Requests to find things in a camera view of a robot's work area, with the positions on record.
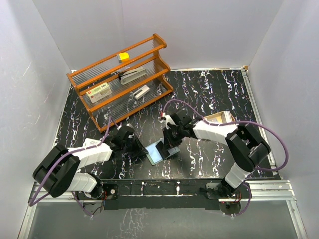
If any aluminium frame rail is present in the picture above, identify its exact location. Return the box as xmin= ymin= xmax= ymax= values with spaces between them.
xmin=241 ymin=66 xmax=309 ymax=239

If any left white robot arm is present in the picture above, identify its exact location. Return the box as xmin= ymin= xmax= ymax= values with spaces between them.
xmin=32 ymin=125 xmax=149 ymax=199

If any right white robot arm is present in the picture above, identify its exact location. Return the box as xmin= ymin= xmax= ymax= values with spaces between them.
xmin=156 ymin=110 xmax=271 ymax=198

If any beige card tray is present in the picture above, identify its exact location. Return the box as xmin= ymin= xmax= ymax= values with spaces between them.
xmin=204 ymin=111 xmax=226 ymax=124

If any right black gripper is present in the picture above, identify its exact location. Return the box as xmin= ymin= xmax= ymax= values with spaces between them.
xmin=162 ymin=125 xmax=185 ymax=151

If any stack of cards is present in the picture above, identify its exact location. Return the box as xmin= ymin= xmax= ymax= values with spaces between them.
xmin=224 ymin=111 xmax=236 ymax=123

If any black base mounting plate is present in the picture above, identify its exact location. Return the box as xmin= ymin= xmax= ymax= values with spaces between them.
xmin=102 ymin=179 xmax=249 ymax=210

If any green card holder wallet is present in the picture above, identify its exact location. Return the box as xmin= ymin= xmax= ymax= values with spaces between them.
xmin=146 ymin=138 xmax=180 ymax=166

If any grey black stapler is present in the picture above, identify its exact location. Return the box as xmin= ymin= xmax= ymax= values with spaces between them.
xmin=118 ymin=67 xmax=147 ymax=85

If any yellow grey tape measure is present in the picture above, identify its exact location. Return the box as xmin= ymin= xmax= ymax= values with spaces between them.
xmin=117 ymin=52 xmax=130 ymax=63

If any white paper card with code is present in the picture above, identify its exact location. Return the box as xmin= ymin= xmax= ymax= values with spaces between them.
xmin=82 ymin=138 xmax=100 ymax=148

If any small white stapler remover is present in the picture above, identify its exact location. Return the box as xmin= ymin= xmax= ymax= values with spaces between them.
xmin=133 ymin=85 xmax=150 ymax=100

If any orange wooden three-tier rack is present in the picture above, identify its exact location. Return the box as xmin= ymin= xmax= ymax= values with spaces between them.
xmin=67 ymin=33 xmax=173 ymax=132

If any white staples box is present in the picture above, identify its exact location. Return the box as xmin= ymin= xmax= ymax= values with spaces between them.
xmin=86 ymin=83 xmax=112 ymax=103

